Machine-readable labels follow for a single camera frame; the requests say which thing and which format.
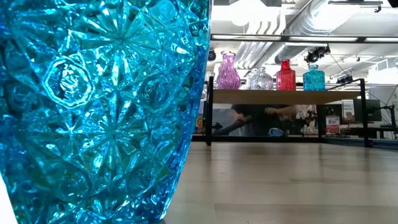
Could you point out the black overhead rig camera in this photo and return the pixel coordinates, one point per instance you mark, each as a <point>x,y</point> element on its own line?
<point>317,54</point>

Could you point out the red white printed sign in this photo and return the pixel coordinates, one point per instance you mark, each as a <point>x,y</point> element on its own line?
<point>332,124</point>

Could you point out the red ribbed bottle vase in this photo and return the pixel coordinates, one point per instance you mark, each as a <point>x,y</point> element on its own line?
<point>286,79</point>

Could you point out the clear squat ribbed vase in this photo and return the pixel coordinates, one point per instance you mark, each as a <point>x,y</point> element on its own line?
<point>263,81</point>

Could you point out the clear round glass vase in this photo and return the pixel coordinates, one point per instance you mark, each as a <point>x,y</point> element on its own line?
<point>250,81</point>

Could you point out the round black camera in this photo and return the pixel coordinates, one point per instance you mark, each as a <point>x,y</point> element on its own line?
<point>212,55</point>

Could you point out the wooden shelf black metal frame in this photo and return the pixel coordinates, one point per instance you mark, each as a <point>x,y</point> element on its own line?
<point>280,97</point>

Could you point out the black background monitor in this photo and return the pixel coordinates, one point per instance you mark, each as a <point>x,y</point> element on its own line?
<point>370,110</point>

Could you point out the pink diamond-pattern carafe vase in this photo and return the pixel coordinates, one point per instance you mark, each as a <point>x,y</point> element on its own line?
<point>228,77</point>

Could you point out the blue square cut-glass vase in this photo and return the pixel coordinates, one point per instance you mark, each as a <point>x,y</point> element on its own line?
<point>93,109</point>

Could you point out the blue diamond-cut bottle vase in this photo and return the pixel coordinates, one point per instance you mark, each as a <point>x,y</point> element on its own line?
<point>314,81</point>

